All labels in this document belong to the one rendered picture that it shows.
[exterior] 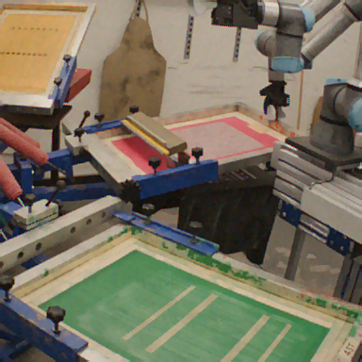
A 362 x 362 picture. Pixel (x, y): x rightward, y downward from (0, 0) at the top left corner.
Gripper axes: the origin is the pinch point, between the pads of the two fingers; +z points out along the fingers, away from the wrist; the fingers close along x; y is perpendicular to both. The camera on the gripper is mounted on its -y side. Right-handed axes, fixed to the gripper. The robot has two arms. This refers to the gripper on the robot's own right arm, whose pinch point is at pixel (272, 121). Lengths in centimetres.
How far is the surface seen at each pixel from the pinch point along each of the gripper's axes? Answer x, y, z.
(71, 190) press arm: -93, 2, 9
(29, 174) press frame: -109, 8, -4
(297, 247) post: 9, 14, 61
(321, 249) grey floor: 95, -55, 132
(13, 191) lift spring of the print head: -118, 32, -10
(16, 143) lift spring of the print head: -112, 9, -16
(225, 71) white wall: 101, -200, 34
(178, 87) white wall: 55, -200, 42
